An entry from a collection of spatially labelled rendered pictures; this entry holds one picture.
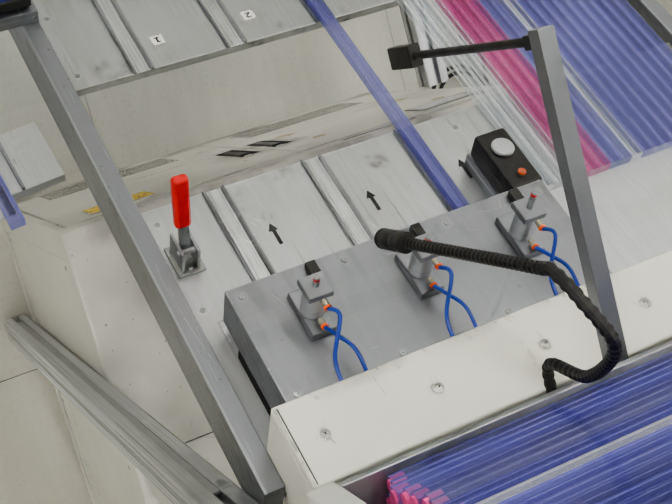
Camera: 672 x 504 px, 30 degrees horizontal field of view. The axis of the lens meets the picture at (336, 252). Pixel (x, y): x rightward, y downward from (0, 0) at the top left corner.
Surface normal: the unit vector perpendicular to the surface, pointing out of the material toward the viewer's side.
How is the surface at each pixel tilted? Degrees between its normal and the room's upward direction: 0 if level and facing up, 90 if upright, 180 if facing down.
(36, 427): 0
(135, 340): 0
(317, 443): 45
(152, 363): 0
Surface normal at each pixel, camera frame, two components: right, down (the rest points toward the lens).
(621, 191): 0.10, -0.60
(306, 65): 0.40, 0.09
